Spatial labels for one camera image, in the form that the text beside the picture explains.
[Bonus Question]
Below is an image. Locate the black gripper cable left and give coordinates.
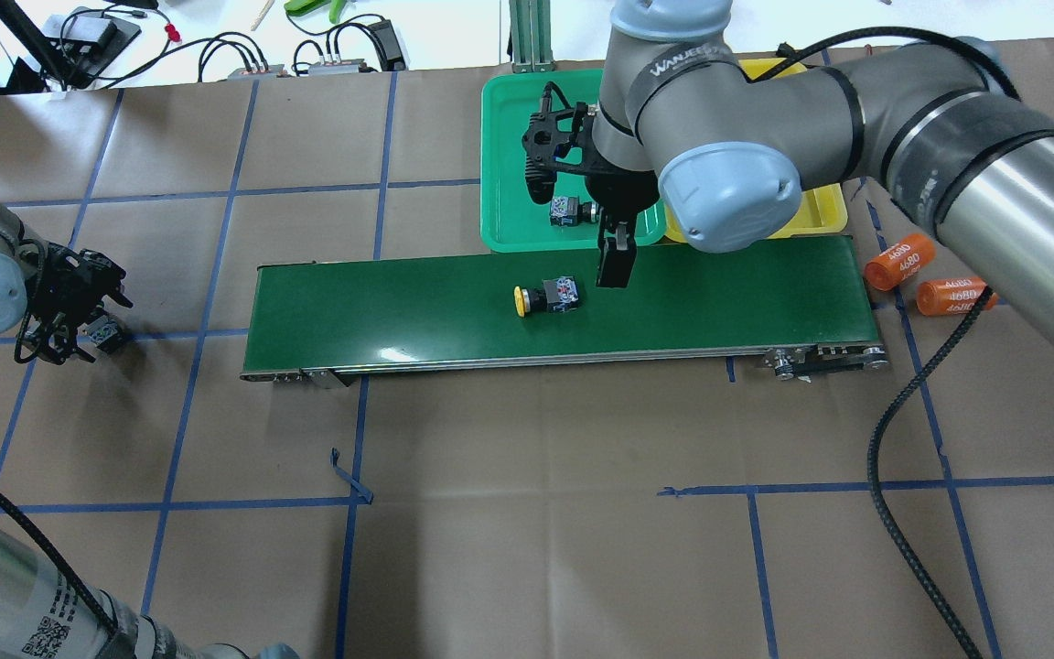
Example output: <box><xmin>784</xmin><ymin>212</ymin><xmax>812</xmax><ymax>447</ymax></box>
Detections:
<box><xmin>0</xmin><ymin>450</ymin><xmax>121</xmax><ymax>642</ymax></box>

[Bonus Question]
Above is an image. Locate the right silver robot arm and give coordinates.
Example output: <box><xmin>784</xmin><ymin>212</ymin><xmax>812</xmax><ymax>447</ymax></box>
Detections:
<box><xmin>522</xmin><ymin>1</ymin><xmax>1054</xmax><ymax>346</ymax></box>

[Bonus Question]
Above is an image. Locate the green conveyor belt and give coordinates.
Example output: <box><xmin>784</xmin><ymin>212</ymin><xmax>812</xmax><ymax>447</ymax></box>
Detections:
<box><xmin>240</xmin><ymin>236</ymin><xmax>889</xmax><ymax>384</ymax></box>

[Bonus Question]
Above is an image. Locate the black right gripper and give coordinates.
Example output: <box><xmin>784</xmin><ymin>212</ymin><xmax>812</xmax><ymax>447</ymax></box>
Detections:
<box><xmin>522</xmin><ymin>82</ymin><xmax>660</xmax><ymax>288</ymax></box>

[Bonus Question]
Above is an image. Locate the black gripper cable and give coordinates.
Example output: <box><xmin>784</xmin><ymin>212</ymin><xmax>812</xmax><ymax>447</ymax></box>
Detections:
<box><xmin>867</xmin><ymin>284</ymin><xmax>995</xmax><ymax>659</ymax></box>
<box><xmin>0</xmin><ymin>450</ymin><xmax>121</xmax><ymax>642</ymax></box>

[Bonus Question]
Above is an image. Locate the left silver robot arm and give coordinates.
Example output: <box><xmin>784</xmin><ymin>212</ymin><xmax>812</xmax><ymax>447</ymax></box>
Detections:
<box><xmin>0</xmin><ymin>203</ymin><xmax>245</xmax><ymax>658</ymax></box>

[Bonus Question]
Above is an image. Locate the orange cylinder marked 4680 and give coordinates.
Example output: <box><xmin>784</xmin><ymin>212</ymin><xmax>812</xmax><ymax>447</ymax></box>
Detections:
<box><xmin>916</xmin><ymin>278</ymin><xmax>985</xmax><ymax>317</ymax></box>

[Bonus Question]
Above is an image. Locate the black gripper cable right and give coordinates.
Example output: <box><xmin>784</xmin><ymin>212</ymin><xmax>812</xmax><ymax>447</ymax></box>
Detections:
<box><xmin>867</xmin><ymin>284</ymin><xmax>995</xmax><ymax>659</ymax></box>

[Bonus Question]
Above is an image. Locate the green plastic clip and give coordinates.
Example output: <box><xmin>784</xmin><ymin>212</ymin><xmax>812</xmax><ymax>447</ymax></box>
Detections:
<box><xmin>284</xmin><ymin>0</ymin><xmax>351</xmax><ymax>25</ymax></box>

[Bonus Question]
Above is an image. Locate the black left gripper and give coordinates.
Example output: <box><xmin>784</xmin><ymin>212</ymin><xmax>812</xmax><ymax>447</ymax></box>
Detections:
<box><xmin>18</xmin><ymin>243</ymin><xmax>134</xmax><ymax>364</ymax></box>

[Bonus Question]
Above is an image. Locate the green push button switch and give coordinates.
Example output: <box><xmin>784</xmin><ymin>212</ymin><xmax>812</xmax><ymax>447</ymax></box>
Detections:
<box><xmin>548</xmin><ymin>196</ymin><xmax>601</xmax><ymax>228</ymax></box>

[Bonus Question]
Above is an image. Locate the green plastic tray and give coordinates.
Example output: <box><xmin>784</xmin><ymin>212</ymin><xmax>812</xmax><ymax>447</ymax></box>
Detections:
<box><xmin>480</xmin><ymin>67</ymin><xmax>670</xmax><ymax>254</ymax></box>

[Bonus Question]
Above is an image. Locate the aluminium frame post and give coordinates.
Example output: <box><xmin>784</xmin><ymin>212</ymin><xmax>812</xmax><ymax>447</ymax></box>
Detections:
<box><xmin>507</xmin><ymin>0</ymin><xmax>557</xmax><ymax>72</ymax></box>

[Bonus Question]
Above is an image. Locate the yellow plastic tray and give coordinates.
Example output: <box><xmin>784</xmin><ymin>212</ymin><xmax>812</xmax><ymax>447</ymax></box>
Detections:
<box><xmin>658</xmin><ymin>56</ymin><xmax>848</xmax><ymax>243</ymax></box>

